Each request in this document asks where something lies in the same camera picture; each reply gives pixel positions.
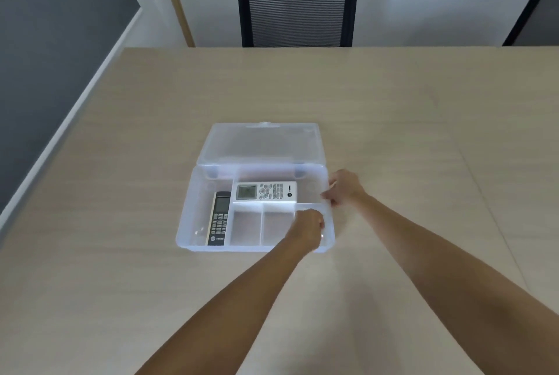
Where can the clear plastic lidded storage box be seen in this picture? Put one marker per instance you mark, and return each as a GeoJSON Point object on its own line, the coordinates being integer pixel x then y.
{"type": "Point", "coordinates": [257, 147]}

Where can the person's right hand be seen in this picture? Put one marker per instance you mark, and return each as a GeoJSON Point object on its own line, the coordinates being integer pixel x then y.
{"type": "Point", "coordinates": [349, 183]}

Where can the person's right forearm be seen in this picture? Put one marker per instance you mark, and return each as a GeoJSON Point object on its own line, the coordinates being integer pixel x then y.
{"type": "Point", "coordinates": [445, 274]}

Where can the black mesh office chair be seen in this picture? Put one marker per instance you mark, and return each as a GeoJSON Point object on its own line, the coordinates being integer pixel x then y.
{"type": "Point", "coordinates": [539, 16]}
{"type": "Point", "coordinates": [297, 5]}

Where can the person's left hand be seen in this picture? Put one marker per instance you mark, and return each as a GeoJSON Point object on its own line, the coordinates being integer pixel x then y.
{"type": "Point", "coordinates": [303, 233]}

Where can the person's right fingers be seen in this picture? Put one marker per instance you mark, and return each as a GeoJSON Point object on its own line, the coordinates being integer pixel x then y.
{"type": "Point", "coordinates": [332, 194]}

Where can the white remote control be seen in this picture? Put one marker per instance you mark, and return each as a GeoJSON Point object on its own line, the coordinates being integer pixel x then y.
{"type": "Point", "coordinates": [270, 191]}

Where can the clear plastic divider tray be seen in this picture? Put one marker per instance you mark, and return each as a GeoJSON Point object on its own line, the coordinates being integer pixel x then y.
{"type": "Point", "coordinates": [262, 227]}

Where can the person's left forearm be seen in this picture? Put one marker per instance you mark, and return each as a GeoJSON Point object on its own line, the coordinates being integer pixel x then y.
{"type": "Point", "coordinates": [236, 309]}

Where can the black remote control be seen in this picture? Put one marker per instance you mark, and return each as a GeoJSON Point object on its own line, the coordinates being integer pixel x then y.
{"type": "Point", "coordinates": [219, 219]}

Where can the person's left fingers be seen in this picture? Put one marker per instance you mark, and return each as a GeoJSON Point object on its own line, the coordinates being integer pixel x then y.
{"type": "Point", "coordinates": [314, 221]}

